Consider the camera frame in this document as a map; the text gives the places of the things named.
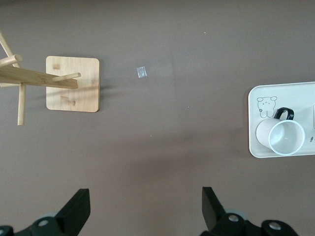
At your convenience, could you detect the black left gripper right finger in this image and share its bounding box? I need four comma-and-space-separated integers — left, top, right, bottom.
200, 186, 300, 236

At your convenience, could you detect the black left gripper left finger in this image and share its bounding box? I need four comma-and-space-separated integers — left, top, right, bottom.
0, 188, 91, 236

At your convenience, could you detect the white mug black handle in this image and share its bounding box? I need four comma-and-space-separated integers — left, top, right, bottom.
255, 107, 306, 156

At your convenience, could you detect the wooden cup rack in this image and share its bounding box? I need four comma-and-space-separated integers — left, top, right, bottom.
0, 30, 101, 126

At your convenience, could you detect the cream rabbit print tray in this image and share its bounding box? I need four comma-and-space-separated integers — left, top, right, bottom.
248, 81, 315, 158

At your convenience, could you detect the small clear tape piece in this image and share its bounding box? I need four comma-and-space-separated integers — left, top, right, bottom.
136, 66, 148, 79

